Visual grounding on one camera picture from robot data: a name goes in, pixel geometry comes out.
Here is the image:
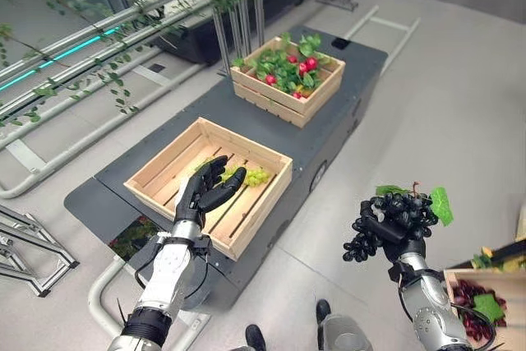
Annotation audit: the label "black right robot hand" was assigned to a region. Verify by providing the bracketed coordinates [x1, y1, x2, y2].
[352, 196, 434, 264]

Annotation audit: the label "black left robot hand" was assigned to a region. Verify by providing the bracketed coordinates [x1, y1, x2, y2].
[173, 155, 247, 229]

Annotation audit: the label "black grape bunch with leaf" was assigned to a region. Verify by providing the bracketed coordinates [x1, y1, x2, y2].
[342, 181, 454, 263]

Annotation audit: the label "empty-slatted wooden crate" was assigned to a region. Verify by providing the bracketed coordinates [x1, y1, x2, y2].
[123, 117, 293, 262]

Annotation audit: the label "green grape bunch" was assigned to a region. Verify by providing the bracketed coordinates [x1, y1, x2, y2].
[194, 159, 272, 188]

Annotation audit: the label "dark grey mobile platform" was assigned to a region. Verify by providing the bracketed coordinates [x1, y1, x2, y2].
[62, 25, 390, 311]

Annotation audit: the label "robot right leg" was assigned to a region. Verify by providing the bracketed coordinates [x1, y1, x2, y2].
[315, 298, 363, 351]

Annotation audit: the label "red grape bunch with leaf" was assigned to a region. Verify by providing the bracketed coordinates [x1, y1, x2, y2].
[451, 279, 508, 343]

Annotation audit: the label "wooden crate with red grapes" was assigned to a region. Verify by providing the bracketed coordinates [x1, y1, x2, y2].
[442, 267, 526, 351]

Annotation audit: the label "wooden crate with radishes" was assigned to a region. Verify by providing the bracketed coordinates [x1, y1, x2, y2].
[230, 35, 347, 130]

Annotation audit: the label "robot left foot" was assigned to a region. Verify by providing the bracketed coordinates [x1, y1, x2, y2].
[245, 324, 267, 351]

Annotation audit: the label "radish bunch with green leaves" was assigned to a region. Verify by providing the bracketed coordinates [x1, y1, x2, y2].
[232, 32, 332, 100]

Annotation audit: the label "black equipment base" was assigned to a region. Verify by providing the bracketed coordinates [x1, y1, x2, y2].
[152, 0, 316, 67]

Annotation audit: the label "hanging green vine branches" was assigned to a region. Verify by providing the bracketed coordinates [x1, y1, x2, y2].
[0, 0, 321, 128]

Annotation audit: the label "white tubular floor frame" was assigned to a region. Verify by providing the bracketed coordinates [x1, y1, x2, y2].
[87, 255, 211, 351]

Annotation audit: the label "aluminium floor bracket frame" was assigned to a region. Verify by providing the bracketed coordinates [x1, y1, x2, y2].
[0, 204, 81, 298]

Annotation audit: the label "white ladder-shaped floor frame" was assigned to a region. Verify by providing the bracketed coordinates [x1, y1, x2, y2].
[344, 5, 422, 77]

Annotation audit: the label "metal rail with teal light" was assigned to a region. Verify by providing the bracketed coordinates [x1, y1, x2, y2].
[0, 0, 231, 200]

